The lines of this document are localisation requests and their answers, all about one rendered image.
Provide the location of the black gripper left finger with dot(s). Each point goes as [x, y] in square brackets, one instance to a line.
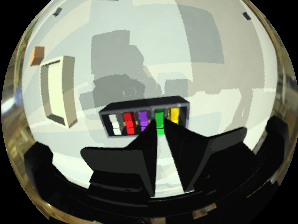
[139, 157]

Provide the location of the cream shallow tray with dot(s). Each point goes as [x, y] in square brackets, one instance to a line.
[56, 90]

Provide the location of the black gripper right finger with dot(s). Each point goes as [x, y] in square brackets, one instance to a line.
[191, 151]

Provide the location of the tan cube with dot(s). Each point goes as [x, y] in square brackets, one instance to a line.
[37, 55]

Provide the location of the purple fuse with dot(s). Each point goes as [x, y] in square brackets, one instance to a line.
[143, 118]

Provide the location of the yellow fuse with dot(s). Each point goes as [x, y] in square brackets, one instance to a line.
[173, 113]

